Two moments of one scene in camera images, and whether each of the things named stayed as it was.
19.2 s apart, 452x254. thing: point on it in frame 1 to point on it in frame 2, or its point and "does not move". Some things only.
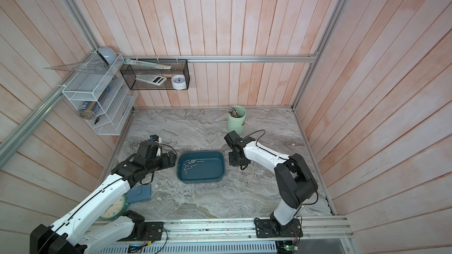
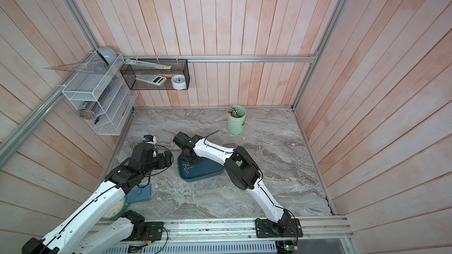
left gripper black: x=172 y=159 does not move
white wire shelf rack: x=99 y=95 does not move
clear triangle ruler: x=96 y=66 does not move
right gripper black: x=231 y=154 to x=183 y=156
